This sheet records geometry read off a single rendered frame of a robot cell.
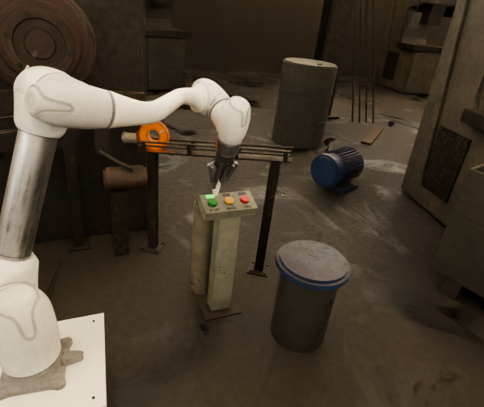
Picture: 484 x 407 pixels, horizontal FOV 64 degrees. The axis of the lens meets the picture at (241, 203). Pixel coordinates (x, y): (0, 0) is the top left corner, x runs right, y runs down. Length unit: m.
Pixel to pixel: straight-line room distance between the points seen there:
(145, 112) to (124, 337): 1.10
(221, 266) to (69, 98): 1.08
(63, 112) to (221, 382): 1.20
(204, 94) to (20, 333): 0.90
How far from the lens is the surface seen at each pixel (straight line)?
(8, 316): 1.15
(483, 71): 3.18
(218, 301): 1.94
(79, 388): 1.27
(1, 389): 1.32
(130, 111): 1.09
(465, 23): 3.43
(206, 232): 1.84
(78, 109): 1.01
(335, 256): 1.75
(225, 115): 1.32
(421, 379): 2.00
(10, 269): 1.29
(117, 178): 2.09
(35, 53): 1.98
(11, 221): 1.25
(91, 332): 1.40
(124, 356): 1.81
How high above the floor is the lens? 1.37
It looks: 28 degrees down
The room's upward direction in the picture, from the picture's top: 7 degrees clockwise
